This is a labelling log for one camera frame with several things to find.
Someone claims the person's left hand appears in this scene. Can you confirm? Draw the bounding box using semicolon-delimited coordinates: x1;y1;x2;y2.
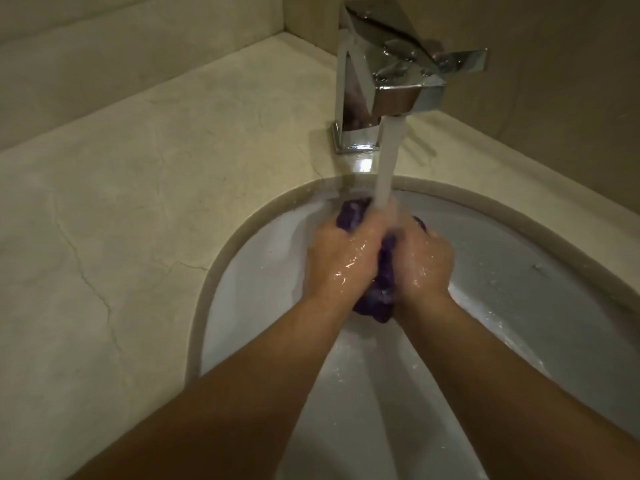
301;205;385;306

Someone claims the person's right hand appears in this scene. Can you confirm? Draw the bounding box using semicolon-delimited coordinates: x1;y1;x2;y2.
386;202;456;318

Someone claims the purple cloth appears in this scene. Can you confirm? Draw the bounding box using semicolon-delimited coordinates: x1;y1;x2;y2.
336;197;428;324

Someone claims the person's left forearm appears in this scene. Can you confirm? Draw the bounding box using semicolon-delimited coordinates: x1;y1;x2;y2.
70;287;371;480

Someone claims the person's right forearm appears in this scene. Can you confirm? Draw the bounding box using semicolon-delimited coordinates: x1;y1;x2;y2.
392;290;640;480

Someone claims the white ceramic sink basin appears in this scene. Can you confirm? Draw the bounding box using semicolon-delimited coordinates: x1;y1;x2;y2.
199;187;640;480

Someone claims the stream of running water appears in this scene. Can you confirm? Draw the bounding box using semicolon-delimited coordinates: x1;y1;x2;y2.
374;112;407;215

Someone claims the chrome square faucet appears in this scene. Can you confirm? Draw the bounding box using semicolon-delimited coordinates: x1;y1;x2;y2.
331;0;489;154

